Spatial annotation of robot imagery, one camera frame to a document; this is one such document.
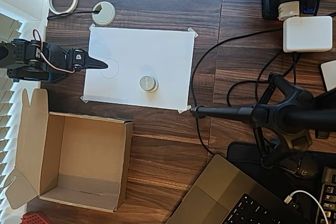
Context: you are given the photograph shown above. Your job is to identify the black computer mouse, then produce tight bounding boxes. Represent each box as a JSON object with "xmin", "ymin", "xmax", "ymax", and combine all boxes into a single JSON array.
[{"xmin": 285, "ymin": 153, "xmax": 322, "ymax": 179}]

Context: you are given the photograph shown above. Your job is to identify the thin black grommet cable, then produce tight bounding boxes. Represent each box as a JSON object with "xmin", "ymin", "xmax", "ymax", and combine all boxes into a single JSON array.
[{"xmin": 47, "ymin": 8, "xmax": 102, "ymax": 20}]

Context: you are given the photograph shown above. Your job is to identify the black tripod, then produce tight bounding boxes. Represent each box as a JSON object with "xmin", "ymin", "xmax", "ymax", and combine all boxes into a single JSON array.
[{"xmin": 189, "ymin": 73, "xmax": 336, "ymax": 169}]

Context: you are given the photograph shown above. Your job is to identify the black adapter cable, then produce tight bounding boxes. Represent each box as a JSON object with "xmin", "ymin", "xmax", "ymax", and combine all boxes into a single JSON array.
[{"xmin": 227, "ymin": 50, "xmax": 300, "ymax": 109}]

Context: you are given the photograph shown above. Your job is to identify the white square power adapter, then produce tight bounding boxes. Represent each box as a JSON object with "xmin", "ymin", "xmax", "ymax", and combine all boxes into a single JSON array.
[{"xmin": 282, "ymin": 16, "xmax": 333, "ymax": 54}]

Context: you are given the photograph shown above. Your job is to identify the black keyboard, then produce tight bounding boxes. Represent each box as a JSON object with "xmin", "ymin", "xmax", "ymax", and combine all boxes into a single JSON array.
[{"xmin": 319, "ymin": 166, "xmax": 336, "ymax": 224}]

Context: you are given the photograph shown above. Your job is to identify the beige desk cable grommet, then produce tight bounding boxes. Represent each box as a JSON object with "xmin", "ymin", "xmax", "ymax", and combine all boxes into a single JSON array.
[{"xmin": 91, "ymin": 2, "xmax": 116, "ymax": 26}]

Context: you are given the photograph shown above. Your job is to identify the white paper sheet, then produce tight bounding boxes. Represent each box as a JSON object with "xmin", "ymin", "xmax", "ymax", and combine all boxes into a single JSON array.
[{"xmin": 83, "ymin": 26, "xmax": 195, "ymax": 111}]

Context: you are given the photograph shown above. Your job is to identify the open cardboard box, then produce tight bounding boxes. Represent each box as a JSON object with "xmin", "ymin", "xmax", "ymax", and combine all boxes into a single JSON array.
[{"xmin": 3, "ymin": 87, "xmax": 134, "ymax": 213}]

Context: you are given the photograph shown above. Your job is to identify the red perforated base plate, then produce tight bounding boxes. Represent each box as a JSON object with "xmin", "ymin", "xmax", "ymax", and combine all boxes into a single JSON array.
[{"xmin": 20, "ymin": 212, "xmax": 50, "ymax": 224}]

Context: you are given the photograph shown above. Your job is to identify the small white plug adapter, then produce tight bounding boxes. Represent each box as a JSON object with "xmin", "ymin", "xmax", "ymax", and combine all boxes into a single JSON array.
[{"xmin": 277, "ymin": 1, "xmax": 300, "ymax": 22}]

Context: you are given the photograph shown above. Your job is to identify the black mouse pad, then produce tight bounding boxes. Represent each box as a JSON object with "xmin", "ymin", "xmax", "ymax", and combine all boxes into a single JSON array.
[{"xmin": 227, "ymin": 141, "xmax": 336, "ymax": 209}]

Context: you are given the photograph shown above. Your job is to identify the silver flat device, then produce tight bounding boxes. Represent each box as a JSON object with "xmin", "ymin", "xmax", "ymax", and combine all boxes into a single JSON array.
[{"xmin": 320, "ymin": 60, "xmax": 336, "ymax": 92}]

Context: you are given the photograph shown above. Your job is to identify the white charging cable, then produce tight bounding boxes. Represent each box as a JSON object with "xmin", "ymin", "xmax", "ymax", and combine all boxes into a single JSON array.
[{"xmin": 285, "ymin": 189, "xmax": 330, "ymax": 224}]

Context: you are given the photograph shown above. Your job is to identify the grey laptop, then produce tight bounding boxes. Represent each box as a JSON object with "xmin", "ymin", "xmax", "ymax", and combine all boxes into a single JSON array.
[{"xmin": 165, "ymin": 154, "xmax": 313, "ymax": 224}]

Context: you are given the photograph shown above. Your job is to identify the small jar with silver lid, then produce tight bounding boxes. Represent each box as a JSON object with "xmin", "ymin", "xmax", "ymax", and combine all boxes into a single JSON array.
[{"xmin": 138, "ymin": 74, "xmax": 159, "ymax": 93}]

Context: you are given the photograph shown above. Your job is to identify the long black cable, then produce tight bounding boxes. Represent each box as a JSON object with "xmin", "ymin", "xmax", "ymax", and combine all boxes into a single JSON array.
[{"xmin": 190, "ymin": 27, "xmax": 286, "ymax": 156}]

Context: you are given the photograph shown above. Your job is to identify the white vertical blinds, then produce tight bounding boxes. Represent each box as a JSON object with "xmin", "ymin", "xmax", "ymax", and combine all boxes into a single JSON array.
[{"xmin": 0, "ymin": 11, "xmax": 49, "ymax": 224}]

